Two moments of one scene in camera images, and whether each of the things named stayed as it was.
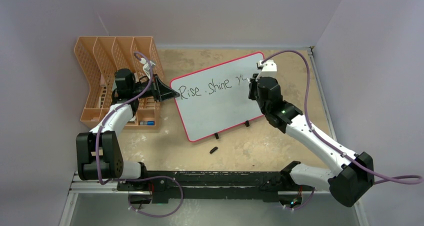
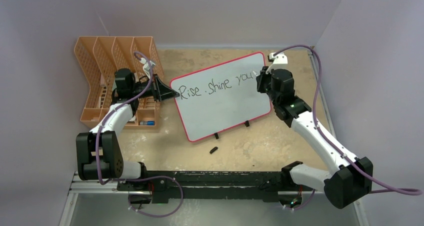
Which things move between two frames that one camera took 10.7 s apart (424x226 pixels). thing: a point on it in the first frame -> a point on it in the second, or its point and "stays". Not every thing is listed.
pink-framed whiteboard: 214,98 stays
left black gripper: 163,92 stays
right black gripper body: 254,94 -> 265,84
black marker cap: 213,149 stays
